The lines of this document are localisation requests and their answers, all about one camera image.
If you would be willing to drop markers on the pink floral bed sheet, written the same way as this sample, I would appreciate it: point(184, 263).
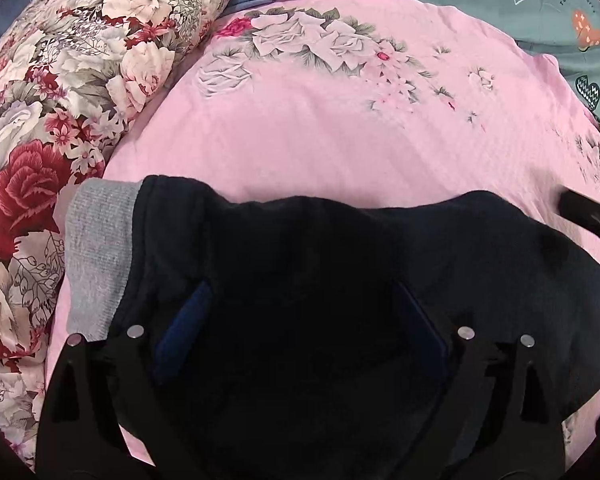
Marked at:
point(355, 125)

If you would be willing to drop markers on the dark navy pants grey waistband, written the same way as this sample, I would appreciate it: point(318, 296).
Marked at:
point(330, 270)

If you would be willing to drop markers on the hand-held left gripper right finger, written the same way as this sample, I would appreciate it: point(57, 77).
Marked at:
point(425, 335)

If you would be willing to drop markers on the red floral pillow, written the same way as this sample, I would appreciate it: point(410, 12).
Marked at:
point(55, 110)

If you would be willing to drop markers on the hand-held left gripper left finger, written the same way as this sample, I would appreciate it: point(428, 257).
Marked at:
point(180, 332)

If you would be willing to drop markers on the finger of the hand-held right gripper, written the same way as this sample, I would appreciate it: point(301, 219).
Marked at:
point(587, 217)

